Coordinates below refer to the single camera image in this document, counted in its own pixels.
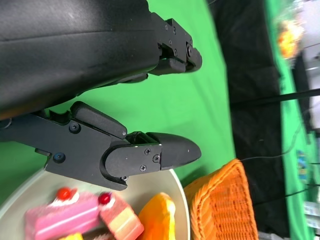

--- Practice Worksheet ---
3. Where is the yellow cake slice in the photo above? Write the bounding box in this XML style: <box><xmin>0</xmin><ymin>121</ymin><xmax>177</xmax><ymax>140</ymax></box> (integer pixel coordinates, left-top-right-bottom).
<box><xmin>58</xmin><ymin>232</ymin><xmax>85</xmax><ymax>240</ymax></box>

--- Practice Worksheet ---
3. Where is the orange white toy bread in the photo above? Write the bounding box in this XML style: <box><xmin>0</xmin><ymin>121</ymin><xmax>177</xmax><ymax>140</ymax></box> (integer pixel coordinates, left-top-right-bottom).
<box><xmin>136</xmin><ymin>191</ymin><xmax>177</xmax><ymax>240</ymax></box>

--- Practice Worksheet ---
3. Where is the long magenta striped cake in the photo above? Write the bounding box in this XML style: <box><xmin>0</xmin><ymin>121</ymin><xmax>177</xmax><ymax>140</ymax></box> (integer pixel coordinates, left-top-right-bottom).
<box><xmin>24</xmin><ymin>187</ymin><xmax>102</xmax><ymax>240</ymax></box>

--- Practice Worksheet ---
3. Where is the salmon pink cube cake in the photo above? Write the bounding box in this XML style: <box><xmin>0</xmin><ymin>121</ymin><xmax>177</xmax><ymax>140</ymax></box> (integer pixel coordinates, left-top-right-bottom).
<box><xmin>97</xmin><ymin>191</ymin><xmax>145</xmax><ymax>240</ymax></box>

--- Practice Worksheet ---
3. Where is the grey-green bowl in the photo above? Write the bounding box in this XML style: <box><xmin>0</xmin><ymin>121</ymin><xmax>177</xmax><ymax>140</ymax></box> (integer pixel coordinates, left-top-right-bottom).
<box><xmin>0</xmin><ymin>167</ymin><xmax>191</xmax><ymax>240</ymax></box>

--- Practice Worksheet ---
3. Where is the orange yellow food pile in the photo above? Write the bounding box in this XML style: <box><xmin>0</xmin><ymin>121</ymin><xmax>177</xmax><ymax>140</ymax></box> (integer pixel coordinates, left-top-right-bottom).
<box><xmin>274</xmin><ymin>19</ymin><xmax>305</xmax><ymax>60</ymax></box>

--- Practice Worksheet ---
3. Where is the green tablecloth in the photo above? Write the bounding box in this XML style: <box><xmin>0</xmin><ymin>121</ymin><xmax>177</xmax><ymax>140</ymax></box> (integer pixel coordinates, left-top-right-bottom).
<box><xmin>0</xmin><ymin>0</ymin><xmax>237</xmax><ymax>206</ymax></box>

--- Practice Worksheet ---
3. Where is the thin black hanging cable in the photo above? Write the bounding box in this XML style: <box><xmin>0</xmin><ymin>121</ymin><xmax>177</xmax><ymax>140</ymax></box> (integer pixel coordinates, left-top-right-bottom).
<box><xmin>239</xmin><ymin>119</ymin><xmax>305</xmax><ymax>162</ymax></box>

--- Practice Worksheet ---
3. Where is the blue printed card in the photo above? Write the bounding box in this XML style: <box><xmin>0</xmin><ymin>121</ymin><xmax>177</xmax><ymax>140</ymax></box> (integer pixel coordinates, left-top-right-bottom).
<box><xmin>296</xmin><ymin>149</ymin><xmax>309</xmax><ymax>181</ymax></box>

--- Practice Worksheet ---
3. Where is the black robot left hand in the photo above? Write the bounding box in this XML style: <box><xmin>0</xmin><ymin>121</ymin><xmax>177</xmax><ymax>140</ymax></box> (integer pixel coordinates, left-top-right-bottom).
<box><xmin>0</xmin><ymin>0</ymin><xmax>203</xmax><ymax>192</ymax></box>

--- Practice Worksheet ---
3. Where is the black backdrop cloth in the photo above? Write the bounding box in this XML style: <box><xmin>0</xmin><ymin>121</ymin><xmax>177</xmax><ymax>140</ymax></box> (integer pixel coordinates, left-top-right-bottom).
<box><xmin>206</xmin><ymin>0</ymin><xmax>311</xmax><ymax>240</ymax></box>

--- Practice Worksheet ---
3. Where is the brown white strawberry cake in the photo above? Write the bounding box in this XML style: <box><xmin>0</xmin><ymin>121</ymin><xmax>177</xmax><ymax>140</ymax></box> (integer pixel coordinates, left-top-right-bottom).
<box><xmin>82</xmin><ymin>226</ymin><xmax>113</xmax><ymax>240</ymax></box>

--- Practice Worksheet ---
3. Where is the black stand pole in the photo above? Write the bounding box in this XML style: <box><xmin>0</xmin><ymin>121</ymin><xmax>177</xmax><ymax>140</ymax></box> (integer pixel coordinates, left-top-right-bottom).
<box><xmin>229</xmin><ymin>88</ymin><xmax>320</xmax><ymax>107</ymax></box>

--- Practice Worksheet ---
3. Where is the orange wicker basket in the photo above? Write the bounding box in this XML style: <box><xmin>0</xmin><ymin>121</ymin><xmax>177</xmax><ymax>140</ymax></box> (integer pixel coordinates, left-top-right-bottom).
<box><xmin>183</xmin><ymin>158</ymin><xmax>260</xmax><ymax>240</ymax></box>

